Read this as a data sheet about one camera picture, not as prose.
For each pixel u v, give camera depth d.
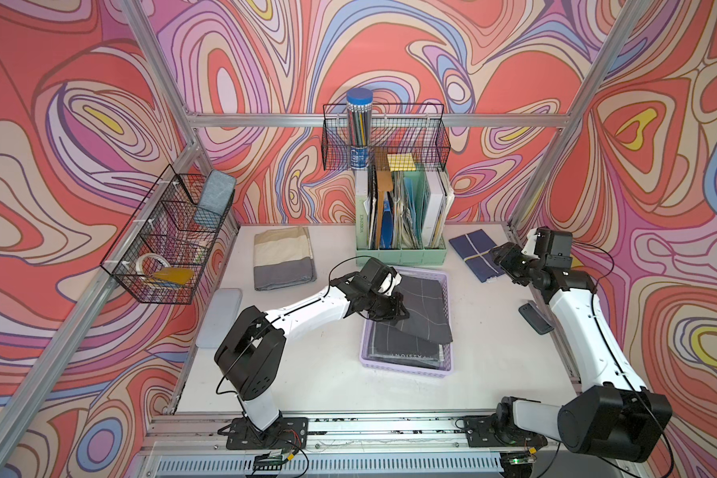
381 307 0.71
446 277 0.95
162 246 0.68
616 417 0.39
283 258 1.08
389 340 0.86
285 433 0.72
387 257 1.05
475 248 1.12
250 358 0.45
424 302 0.89
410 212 0.93
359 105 0.72
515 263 0.70
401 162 0.87
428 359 0.84
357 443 0.73
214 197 0.81
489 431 0.73
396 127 0.94
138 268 0.66
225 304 0.98
